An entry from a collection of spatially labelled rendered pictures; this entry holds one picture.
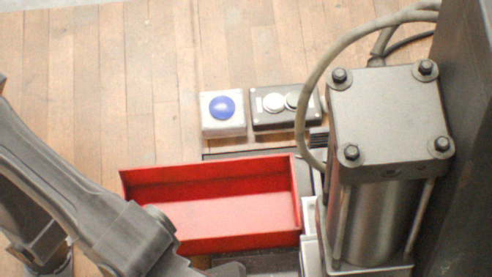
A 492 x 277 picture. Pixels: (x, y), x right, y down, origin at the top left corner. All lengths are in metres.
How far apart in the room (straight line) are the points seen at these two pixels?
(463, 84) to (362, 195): 0.15
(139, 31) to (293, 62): 0.26
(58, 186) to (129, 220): 0.08
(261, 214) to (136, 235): 0.41
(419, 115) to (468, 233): 0.13
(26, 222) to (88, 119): 0.32
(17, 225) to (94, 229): 0.23
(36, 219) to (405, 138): 0.60
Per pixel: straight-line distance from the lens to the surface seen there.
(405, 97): 0.77
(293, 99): 1.43
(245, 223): 1.37
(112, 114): 1.48
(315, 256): 1.05
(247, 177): 1.40
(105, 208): 0.99
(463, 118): 0.71
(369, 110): 0.76
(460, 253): 0.88
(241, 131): 1.43
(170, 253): 1.04
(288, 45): 1.52
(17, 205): 1.18
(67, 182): 0.99
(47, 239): 1.24
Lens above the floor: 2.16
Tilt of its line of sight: 61 degrees down
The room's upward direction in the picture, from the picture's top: 3 degrees counter-clockwise
